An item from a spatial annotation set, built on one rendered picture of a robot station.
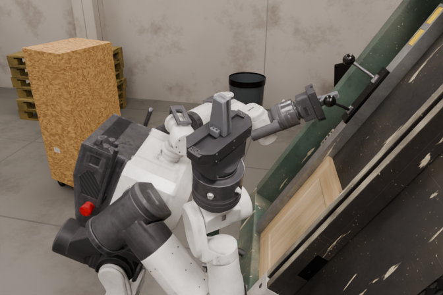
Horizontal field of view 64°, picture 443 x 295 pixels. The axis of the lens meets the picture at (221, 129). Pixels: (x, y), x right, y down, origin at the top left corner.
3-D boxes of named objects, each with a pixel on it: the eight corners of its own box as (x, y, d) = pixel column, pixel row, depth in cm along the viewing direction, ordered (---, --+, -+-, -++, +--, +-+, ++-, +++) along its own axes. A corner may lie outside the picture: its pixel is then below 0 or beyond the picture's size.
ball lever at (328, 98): (345, 112, 116) (318, 101, 109) (353, 103, 115) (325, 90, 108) (352, 118, 114) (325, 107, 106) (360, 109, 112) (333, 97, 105)
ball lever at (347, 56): (376, 86, 111) (341, 61, 115) (384, 76, 109) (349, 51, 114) (374, 86, 108) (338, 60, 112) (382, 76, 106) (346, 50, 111)
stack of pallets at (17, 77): (130, 105, 510) (124, 46, 475) (101, 128, 438) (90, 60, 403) (58, 99, 535) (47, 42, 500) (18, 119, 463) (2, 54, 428)
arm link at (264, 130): (289, 124, 122) (259, 136, 125) (277, 98, 117) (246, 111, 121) (293, 141, 112) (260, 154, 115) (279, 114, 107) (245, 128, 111)
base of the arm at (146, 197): (112, 271, 75) (76, 231, 74) (127, 245, 88) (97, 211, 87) (167, 228, 75) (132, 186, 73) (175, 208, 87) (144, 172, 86)
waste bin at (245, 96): (266, 116, 473) (269, 74, 449) (258, 130, 434) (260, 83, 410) (234, 112, 486) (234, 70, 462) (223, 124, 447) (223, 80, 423)
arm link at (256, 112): (277, 130, 116) (259, 120, 129) (265, 107, 113) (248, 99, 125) (261, 140, 115) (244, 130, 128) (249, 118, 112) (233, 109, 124)
